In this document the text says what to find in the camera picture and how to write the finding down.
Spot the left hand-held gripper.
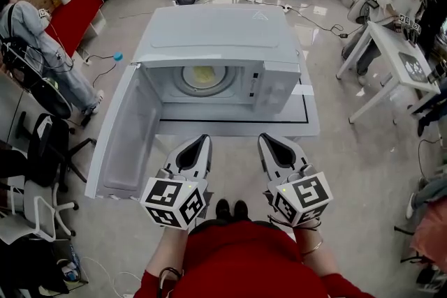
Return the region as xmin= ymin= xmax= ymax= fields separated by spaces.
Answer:
xmin=139 ymin=134 xmax=213 ymax=232

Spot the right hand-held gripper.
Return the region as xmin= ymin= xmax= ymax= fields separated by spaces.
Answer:
xmin=257 ymin=133 xmax=334 ymax=228

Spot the yellow item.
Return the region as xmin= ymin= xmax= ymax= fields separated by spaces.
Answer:
xmin=191 ymin=66 xmax=217 ymax=83

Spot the white microwave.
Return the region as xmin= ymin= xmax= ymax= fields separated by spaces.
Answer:
xmin=84 ymin=3 xmax=302 ymax=201

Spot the person's left forearm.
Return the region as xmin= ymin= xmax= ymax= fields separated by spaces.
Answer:
xmin=143 ymin=226 xmax=190 ymax=278

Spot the person's right forearm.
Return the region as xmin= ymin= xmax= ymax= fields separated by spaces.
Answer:
xmin=293 ymin=224 xmax=342 ymax=278

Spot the white table with black line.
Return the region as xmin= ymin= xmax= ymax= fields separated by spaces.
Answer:
xmin=153 ymin=45 xmax=321 ymax=144

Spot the person's black shoe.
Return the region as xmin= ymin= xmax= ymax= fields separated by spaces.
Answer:
xmin=233 ymin=199 xmax=249 ymax=221
xmin=214 ymin=198 xmax=230 ymax=221

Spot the person's red top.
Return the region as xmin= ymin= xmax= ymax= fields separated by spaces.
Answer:
xmin=133 ymin=219 xmax=376 ymax=298

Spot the black office chair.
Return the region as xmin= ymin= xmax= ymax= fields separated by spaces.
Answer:
xmin=18 ymin=112 xmax=98 ymax=193

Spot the white square-legged table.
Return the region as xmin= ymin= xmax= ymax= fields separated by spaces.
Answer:
xmin=336 ymin=20 xmax=442 ymax=125

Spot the grey tray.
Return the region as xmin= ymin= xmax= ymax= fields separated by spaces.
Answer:
xmin=397 ymin=51 xmax=430 ymax=83

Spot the grey desk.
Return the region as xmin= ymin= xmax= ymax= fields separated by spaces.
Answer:
xmin=0 ymin=72 xmax=36 ymax=151

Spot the red-topped low bench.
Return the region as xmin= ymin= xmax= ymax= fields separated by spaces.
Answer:
xmin=44 ymin=0 xmax=105 ymax=59

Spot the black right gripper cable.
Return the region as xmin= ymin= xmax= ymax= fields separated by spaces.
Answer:
xmin=268 ymin=215 xmax=323 ymax=232

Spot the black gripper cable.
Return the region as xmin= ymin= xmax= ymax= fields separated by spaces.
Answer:
xmin=158 ymin=266 xmax=183 ymax=298
xmin=268 ymin=215 xmax=323 ymax=232

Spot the thin gold bracelet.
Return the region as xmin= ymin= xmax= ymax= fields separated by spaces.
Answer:
xmin=301 ymin=238 xmax=324 ymax=256

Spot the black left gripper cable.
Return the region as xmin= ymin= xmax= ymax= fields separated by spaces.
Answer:
xmin=158 ymin=266 xmax=183 ymax=298

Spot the white frame chair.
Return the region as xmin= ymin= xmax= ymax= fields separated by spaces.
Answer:
xmin=0 ymin=177 xmax=80 ymax=244

